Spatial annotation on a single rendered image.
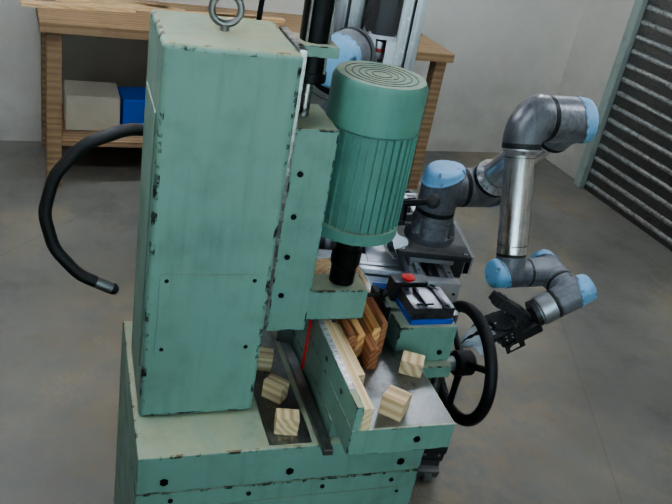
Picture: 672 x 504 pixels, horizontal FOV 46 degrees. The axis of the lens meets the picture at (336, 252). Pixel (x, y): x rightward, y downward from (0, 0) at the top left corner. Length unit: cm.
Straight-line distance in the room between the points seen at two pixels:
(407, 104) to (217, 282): 46
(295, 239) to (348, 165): 17
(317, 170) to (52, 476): 152
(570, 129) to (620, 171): 335
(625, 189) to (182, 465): 422
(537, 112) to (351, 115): 70
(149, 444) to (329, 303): 44
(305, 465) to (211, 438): 19
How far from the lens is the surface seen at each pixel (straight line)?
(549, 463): 300
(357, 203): 144
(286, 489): 162
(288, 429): 156
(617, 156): 538
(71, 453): 268
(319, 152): 138
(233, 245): 138
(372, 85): 137
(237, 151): 130
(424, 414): 153
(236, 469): 155
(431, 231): 231
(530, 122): 197
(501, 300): 194
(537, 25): 568
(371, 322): 163
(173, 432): 155
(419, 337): 168
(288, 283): 149
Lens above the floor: 184
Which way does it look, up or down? 28 degrees down
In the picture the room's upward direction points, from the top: 11 degrees clockwise
